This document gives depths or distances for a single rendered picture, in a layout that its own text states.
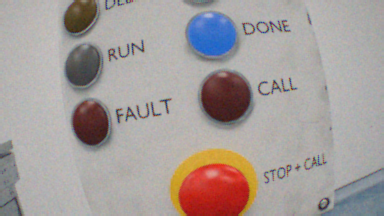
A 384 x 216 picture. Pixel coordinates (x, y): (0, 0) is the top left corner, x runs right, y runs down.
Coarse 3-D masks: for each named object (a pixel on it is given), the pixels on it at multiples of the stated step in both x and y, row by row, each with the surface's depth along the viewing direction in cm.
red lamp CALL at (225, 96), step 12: (228, 72) 40; (204, 84) 40; (216, 84) 40; (228, 84) 40; (240, 84) 40; (204, 96) 40; (216, 96) 40; (228, 96) 40; (240, 96) 40; (204, 108) 40; (216, 108) 40; (228, 108) 40; (240, 108) 40; (228, 120) 40
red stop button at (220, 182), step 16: (192, 176) 38; (208, 176) 38; (224, 176) 38; (240, 176) 38; (192, 192) 38; (208, 192) 38; (224, 192) 38; (240, 192) 38; (192, 208) 38; (208, 208) 38; (224, 208) 38; (240, 208) 38
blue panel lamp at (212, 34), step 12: (192, 24) 40; (204, 24) 39; (216, 24) 39; (228, 24) 39; (192, 36) 40; (204, 36) 39; (216, 36) 39; (228, 36) 39; (204, 48) 40; (216, 48) 40; (228, 48) 40
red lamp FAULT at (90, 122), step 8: (80, 104) 40; (88, 104) 40; (96, 104) 40; (80, 112) 40; (88, 112) 40; (96, 112) 40; (104, 112) 40; (72, 120) 40; (80, 120) 40; (88, 120) 40; (96, 120) 40; (104, 120) 40; (80, 128) 40; (88, 128) 40; (96, 128) 40; (104, 128) 40; (80, 136) 40; (88, 136) 40; (96, 136) 40; (104, 136) 40; (88, 144) 40; (96, 144) 40
